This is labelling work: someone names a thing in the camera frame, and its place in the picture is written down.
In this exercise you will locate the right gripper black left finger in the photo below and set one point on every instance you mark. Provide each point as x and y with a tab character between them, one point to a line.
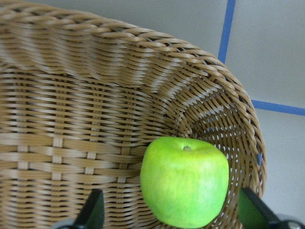
92	214

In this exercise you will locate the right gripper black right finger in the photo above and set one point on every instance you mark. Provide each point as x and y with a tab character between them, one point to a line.
253	213

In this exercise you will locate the green apple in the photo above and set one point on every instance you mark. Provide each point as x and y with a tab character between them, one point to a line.
184	181

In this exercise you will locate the woven wicker basket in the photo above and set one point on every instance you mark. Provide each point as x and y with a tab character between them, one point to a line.
82	96

